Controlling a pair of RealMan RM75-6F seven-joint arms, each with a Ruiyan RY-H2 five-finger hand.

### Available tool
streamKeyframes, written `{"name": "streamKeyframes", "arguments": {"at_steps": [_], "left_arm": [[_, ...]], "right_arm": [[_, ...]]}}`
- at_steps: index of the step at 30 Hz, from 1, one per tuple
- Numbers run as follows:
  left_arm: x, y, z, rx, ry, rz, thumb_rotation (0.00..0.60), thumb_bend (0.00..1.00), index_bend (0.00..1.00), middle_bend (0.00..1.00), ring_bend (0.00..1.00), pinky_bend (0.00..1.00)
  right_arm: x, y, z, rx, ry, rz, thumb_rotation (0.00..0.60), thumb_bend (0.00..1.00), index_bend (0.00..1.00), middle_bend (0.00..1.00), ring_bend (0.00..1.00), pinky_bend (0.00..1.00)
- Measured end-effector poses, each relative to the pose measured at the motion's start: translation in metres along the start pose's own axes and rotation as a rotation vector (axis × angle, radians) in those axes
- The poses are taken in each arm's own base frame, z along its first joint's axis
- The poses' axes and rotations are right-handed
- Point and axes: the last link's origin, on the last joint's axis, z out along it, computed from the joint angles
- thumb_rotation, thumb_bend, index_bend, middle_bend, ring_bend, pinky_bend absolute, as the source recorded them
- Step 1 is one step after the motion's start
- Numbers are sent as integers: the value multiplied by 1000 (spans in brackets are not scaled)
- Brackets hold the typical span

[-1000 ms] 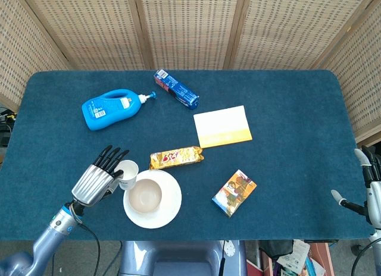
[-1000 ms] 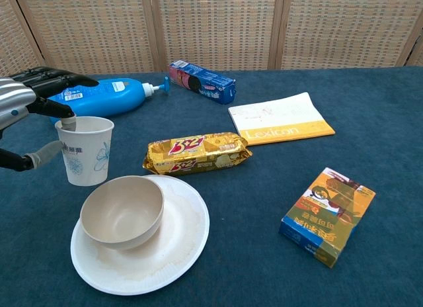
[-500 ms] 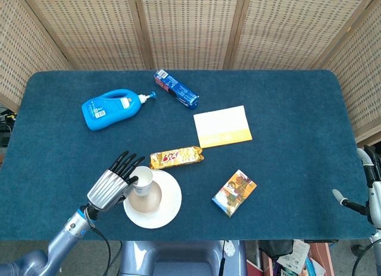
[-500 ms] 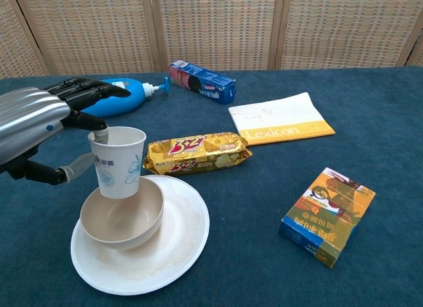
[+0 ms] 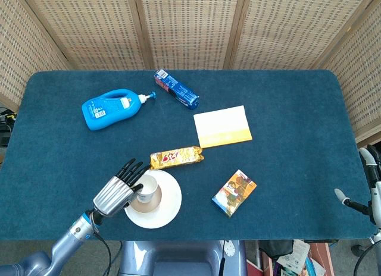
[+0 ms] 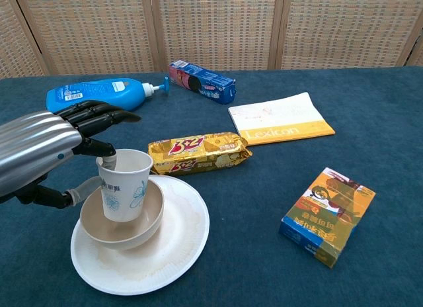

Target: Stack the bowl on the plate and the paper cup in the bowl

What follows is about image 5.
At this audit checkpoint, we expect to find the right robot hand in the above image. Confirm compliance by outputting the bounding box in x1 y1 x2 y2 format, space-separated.
334 144 381 229

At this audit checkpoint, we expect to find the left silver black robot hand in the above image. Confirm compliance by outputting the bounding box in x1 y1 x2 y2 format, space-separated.
92 158 150 218

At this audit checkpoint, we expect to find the white paper cup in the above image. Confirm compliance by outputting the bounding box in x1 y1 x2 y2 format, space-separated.
136 174 158 204

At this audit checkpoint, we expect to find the white round plate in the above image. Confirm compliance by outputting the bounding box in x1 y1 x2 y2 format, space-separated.
123 170 183 230

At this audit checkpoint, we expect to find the gold cracker packet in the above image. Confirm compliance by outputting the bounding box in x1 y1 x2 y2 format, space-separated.
149 146 205 171

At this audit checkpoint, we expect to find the red storage crate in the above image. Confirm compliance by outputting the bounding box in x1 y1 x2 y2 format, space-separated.
246 241 333 276

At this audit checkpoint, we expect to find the blue pump detergent bottle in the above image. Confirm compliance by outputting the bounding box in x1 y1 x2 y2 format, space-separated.
81 89 157 131

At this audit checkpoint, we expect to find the blue grey robot torso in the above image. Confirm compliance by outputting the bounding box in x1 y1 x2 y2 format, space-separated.
118 240 248 276

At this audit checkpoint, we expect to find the teal table cloth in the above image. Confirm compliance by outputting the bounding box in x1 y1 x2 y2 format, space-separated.
0 69 381 242

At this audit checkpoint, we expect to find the black bag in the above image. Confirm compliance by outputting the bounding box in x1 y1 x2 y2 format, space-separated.
258 239 294 258

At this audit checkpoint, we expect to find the yellow blue carton box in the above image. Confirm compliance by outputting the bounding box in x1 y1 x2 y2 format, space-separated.
211 169 257 218

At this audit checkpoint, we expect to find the blue cookie box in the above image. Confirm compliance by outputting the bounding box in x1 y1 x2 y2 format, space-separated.
154 68 199 111

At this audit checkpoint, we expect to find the black yellow floor equipment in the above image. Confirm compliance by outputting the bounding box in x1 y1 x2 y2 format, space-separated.
0 107 16 148

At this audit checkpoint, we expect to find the white yellow Lexicon booklet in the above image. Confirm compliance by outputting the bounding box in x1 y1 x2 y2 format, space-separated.
193 105 253 149

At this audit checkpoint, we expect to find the woven bamboo folding screen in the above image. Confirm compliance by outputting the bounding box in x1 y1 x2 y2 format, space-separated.
0 0 381 146

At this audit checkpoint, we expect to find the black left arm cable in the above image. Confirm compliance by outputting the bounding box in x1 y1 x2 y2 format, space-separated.
90 225 113 276

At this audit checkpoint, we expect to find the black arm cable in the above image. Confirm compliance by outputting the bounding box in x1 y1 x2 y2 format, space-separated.
351 227 381 276
90 225 113 276

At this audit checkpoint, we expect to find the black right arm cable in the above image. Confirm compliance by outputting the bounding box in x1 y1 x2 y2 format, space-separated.
351 227 381 276

